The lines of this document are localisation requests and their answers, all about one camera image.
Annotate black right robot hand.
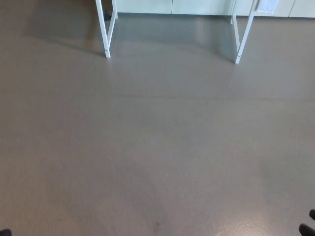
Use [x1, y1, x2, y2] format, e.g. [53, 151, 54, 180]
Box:
[298, 208, 315, 236]

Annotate white table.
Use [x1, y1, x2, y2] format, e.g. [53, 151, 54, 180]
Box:
[95, 0, 259, 65]

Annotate white cabinet fronts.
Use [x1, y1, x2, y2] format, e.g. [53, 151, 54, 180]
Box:
[115, 0, 315, 18]

